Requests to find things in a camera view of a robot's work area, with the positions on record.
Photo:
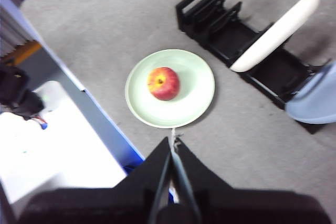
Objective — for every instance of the blue table edge rail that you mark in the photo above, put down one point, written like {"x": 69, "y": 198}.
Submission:
{"x": 92, "y": 108}

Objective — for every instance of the white plate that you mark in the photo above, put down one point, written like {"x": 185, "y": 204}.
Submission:
{"x": 278, "y": 32}

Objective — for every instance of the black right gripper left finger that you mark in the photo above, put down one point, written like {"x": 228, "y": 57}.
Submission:
{"x": 105, "y": 205}

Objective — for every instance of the green plate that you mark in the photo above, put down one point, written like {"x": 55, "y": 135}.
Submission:
{"x": 183, "y": 103}

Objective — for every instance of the orange metal bar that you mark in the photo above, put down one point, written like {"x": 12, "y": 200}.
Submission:
{"x": 26, "y": 51}

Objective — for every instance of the white robot cart top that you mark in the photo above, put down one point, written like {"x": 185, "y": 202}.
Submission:
{"x": 52, "y": 155}

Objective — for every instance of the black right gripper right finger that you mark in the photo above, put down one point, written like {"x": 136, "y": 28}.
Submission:
{"x": 249, "y": 205}

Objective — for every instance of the red yellow apple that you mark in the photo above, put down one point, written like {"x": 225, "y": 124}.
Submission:
{"x": 164, "y": 83}

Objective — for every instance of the black plate rack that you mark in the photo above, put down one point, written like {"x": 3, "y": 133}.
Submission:
{"x": 231, "y": 37}

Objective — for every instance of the blue plate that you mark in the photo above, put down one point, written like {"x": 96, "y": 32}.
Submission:
{"x": 315, "y": 98}

